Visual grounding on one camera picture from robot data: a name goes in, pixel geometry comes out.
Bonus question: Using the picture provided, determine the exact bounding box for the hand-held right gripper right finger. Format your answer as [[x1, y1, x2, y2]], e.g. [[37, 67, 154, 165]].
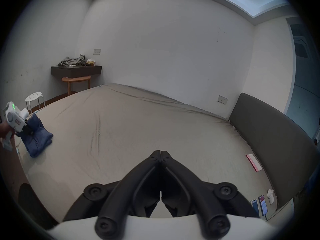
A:
[[161, 150, 260, 239]]

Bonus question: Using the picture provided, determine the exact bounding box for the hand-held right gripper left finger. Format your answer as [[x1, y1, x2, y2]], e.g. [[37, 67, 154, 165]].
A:
[[62, 150, 162, 240]]

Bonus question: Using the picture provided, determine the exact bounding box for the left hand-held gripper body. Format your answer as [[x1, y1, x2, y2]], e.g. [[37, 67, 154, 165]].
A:
[[2, 101, 32, 152]]

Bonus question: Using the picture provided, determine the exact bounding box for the dark blue shirt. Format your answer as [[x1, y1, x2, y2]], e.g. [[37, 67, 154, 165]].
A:
[[17, 112, 54, 158]]

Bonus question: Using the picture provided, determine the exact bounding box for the person's left hand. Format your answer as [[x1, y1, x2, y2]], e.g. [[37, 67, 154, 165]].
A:
[[0, 121, 16, 140]]

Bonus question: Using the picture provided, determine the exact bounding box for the white round stool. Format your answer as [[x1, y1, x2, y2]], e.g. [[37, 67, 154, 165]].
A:
[[25, 92, 46, 115]]

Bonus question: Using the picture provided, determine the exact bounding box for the bed with beige sheet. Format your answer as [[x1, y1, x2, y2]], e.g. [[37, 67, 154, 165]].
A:
[[14, 83, 295, 225]]

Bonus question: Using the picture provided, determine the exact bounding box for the round wooden side table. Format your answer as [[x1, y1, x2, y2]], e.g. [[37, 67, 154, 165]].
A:
[[61, 75, 91, 96]]

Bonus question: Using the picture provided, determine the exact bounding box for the red and white card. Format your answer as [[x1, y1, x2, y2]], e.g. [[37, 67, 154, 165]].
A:
[[245, 154, 262, 172]]

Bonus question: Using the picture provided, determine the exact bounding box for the phone with blue screen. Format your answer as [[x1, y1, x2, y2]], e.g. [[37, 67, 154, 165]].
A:
[[250, 198, 261, 218]]

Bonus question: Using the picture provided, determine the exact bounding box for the phone with red screen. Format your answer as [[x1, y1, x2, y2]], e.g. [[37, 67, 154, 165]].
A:
[[258, 195, 268, 216]]

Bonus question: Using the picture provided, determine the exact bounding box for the dark grey padded headboard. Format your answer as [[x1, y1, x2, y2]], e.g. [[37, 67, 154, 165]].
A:
[[229, 92, 320, 212]]

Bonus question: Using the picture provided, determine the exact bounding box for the dark wall shelf with clutter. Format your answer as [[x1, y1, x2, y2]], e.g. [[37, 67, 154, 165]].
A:
[[50, 54, 103, 79]]

